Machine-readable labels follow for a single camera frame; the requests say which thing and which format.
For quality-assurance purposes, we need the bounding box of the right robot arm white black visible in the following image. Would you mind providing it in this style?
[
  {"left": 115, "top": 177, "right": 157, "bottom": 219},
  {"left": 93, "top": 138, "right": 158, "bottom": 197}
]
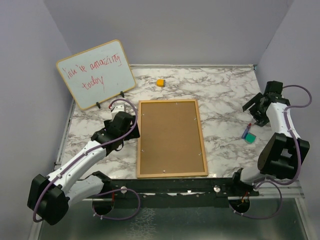
[{"left": 229, "top": 81, "right": 310, "bottom": 196}]

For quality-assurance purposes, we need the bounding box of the small whiteboard yellow rim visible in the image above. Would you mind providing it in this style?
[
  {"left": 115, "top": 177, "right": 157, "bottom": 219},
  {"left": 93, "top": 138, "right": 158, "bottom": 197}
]
[{"left": 56, "top": 39, "right": 137, "bottom": 110}]

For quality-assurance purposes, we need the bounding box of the yellow picture frame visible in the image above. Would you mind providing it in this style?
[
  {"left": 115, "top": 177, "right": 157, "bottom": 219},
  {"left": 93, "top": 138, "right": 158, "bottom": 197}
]
[{"left": 136, "top": 99, "right": 209, "bottom": 179}]

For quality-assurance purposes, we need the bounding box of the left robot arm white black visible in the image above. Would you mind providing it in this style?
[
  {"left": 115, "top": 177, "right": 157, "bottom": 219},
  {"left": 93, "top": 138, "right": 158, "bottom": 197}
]
[{"left": 27, "top": 111, "right": 140, "bottom": 225}]

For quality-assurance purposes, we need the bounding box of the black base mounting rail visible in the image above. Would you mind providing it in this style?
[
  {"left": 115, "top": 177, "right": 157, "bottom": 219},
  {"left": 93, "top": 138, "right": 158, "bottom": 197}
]
[{"left": 93, "top": 177, "right": 259, "bottom": 209}]

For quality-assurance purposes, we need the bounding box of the aluminium extrusion rail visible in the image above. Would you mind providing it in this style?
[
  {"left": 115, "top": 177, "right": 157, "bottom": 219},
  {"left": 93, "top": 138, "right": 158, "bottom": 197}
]
[{"left": 257, "top": 180, "right": 305, "bottom": 199}]

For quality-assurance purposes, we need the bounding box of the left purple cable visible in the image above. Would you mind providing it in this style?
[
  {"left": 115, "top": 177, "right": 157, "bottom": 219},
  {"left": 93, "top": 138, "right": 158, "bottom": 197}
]
[{"left": 32, "top": 99, "right": 142, "bottom": 223}]

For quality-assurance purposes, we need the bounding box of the yellow grey eraser block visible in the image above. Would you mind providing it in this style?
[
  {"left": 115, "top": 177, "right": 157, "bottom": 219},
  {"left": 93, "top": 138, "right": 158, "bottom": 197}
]
[{"left": 156, "top": 79, "right": 166, "bottom": 88}]

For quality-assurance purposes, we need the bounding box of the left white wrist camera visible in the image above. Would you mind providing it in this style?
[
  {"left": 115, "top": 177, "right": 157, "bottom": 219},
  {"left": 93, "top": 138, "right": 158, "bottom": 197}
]
[{"left": 110, "top": 104, "right": 126, "bottom": 120}]

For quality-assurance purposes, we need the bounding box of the teal green cube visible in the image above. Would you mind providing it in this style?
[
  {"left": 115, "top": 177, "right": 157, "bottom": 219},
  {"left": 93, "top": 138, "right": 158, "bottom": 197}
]
[{"left": 244, "top": 132, "right": 256, "bottom": 144}]

